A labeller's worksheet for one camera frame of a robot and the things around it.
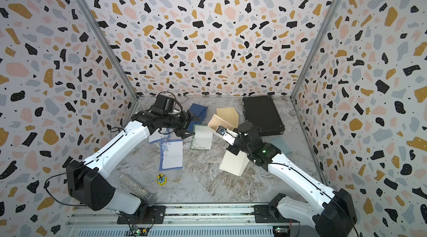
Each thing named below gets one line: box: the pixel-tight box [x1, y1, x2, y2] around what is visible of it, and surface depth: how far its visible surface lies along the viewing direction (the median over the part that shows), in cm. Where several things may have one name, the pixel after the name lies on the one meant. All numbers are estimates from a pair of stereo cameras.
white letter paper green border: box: [190, 123, 213, 151], surface depth 100 cm
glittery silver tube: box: [118, 173, 157, 207], surface depth 78 cm
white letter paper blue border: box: [159, 139, 184, 172], surface depth 94 cm
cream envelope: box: [219, 150, 250, 177], surface depth 92 cm
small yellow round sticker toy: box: [155, 173, 168, 186], surface depth 85 cm
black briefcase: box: [242, 95, 286, 136], surface depth 113 cm
